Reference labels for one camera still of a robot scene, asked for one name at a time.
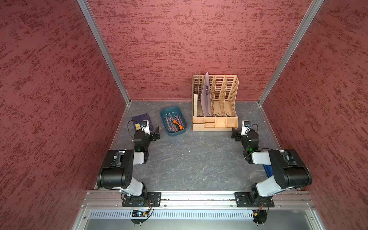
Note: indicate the aluminium front rail frame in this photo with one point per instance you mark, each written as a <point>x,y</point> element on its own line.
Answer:
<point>207,205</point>

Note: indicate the blue flat box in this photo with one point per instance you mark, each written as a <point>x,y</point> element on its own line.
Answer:
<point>268,170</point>

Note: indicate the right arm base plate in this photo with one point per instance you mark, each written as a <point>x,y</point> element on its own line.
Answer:
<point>253,200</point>

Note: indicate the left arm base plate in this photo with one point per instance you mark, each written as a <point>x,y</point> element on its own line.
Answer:
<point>148,200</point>

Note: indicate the purple folder in organizer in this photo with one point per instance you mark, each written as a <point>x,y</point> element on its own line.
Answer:
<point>206,97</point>

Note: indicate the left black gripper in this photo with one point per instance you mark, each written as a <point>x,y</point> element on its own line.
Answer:
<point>153,137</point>

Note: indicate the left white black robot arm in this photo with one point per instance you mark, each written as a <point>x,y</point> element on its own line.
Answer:
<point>116,172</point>

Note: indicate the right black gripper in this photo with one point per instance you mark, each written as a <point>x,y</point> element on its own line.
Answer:
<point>237,133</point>

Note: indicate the teal plastic storage tray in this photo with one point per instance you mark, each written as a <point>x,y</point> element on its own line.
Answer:
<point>168,115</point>

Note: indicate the dark purple notebook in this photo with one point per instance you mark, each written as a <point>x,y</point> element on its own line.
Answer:
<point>138,120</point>

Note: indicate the orange handled adjustable wrench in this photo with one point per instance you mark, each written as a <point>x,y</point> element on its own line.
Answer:
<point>178,126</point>

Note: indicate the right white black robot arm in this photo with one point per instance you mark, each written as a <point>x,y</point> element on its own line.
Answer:
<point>289,171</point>

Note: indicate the beige folder in organizer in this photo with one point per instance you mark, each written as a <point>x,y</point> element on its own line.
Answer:
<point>195,105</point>

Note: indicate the wooden desk file organizer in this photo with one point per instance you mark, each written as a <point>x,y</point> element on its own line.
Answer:
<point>223,96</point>

